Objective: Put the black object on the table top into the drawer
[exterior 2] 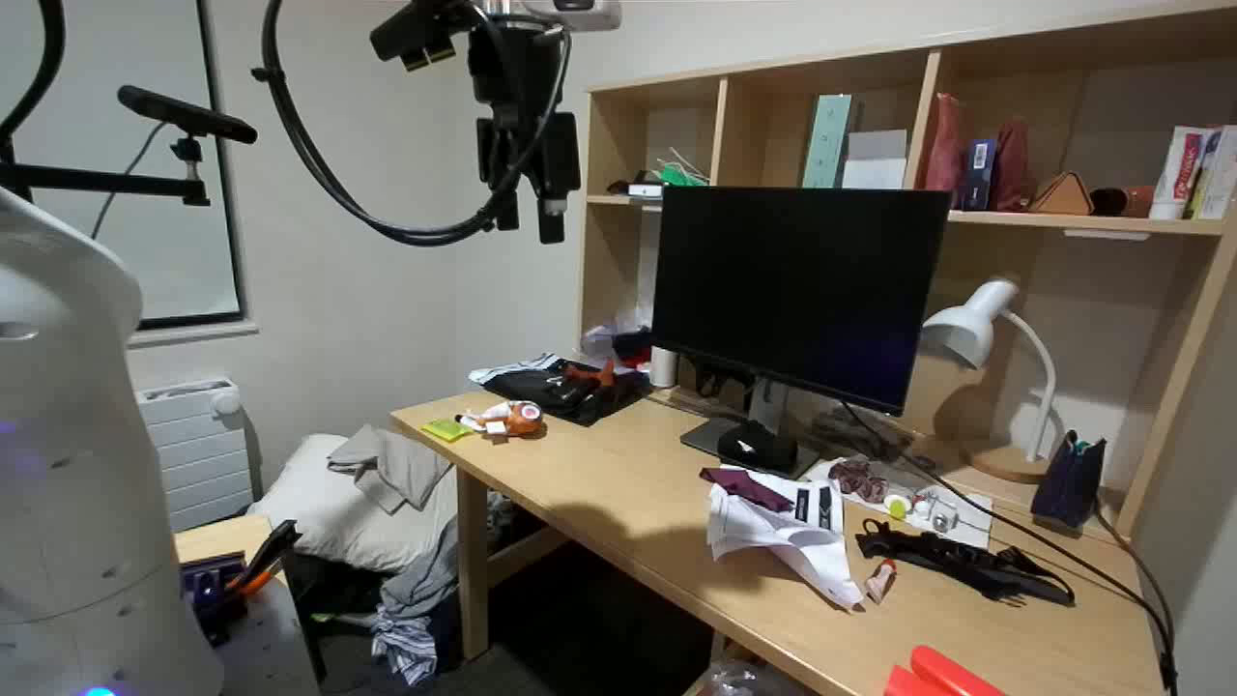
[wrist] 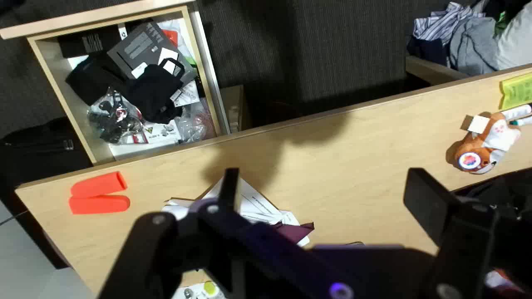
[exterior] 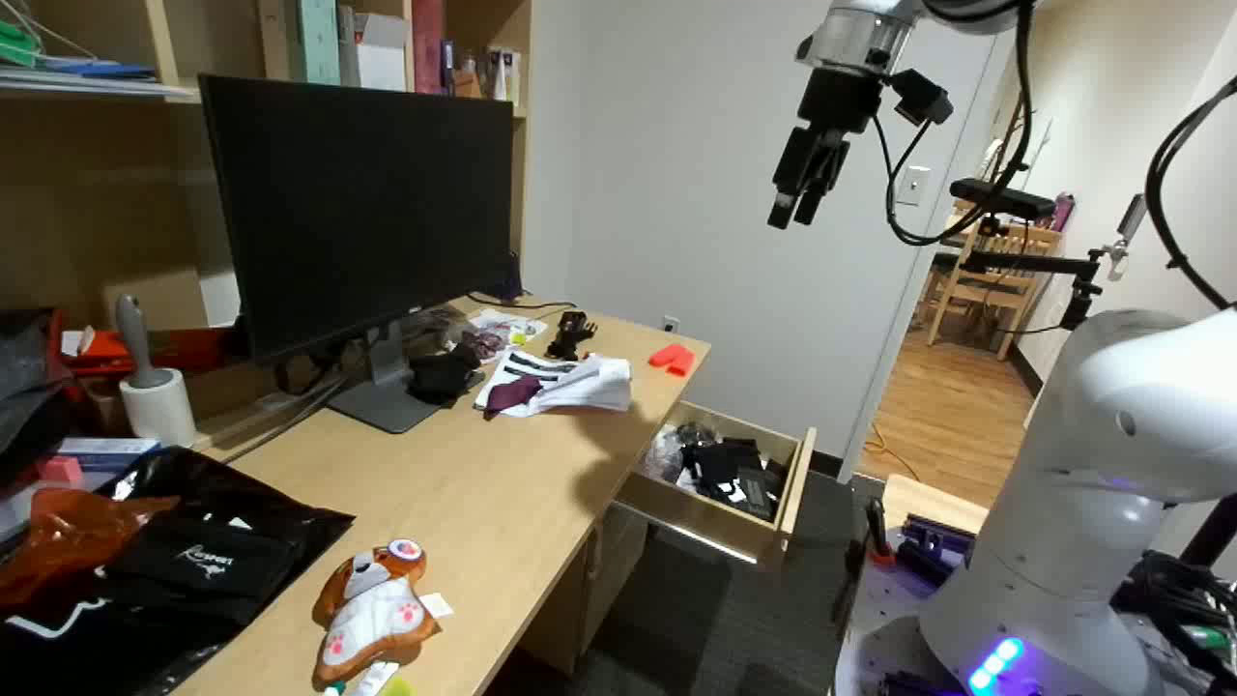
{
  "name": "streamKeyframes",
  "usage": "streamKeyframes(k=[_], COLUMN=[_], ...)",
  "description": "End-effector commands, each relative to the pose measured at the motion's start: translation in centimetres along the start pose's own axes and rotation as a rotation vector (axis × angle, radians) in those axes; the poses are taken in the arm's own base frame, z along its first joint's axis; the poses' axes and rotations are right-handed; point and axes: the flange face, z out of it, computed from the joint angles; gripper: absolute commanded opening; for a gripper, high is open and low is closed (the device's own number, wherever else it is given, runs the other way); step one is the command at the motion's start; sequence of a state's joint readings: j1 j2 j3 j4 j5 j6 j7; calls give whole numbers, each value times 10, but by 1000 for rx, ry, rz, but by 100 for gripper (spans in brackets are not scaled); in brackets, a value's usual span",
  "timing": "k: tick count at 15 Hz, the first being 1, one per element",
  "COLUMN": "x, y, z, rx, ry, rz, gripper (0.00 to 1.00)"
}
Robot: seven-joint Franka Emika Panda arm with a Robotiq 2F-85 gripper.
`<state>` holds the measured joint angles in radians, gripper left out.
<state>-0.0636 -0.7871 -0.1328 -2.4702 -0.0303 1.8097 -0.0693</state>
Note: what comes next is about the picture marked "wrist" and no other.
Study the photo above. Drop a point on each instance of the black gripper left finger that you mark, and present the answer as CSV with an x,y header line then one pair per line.
x,y
166,250

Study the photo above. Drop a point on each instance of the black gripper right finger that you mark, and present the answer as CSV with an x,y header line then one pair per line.
x,y
432,205

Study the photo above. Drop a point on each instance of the white card with coloured dots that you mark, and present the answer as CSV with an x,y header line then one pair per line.
x,y
199,290

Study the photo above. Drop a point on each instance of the orange white plush toy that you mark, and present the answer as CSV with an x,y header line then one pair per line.
x,y
475,150

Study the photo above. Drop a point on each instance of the orange foam block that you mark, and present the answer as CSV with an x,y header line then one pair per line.
x,y
99,205
99,184

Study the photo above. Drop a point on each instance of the white paper sheets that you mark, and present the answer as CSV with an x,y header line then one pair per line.
x,y
251,202

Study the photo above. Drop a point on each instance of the white printed leaflet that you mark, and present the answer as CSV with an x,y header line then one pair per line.
x,y
149,136

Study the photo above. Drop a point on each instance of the white marker pen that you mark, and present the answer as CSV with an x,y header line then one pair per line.
x,y
517,114

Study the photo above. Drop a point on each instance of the dark purple cloth piece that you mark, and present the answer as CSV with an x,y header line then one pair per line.
x,y
292,232

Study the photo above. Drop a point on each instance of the clear plastic bag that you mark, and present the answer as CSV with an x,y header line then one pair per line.
x,y
113,119

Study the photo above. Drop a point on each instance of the yellow-green sticky note pad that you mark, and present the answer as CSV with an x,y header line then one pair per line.
x,y
517,92

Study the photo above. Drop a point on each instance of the black cloth bag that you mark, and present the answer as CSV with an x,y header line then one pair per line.
x,y
149,92

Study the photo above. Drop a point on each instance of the black duffel bag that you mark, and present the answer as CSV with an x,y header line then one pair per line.
x,y
38,152

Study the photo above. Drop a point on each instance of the pile of clothes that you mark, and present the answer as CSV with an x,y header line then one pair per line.
x,y
475,34

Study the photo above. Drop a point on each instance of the black cardboard box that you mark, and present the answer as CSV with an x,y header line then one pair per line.
x,y
138,47

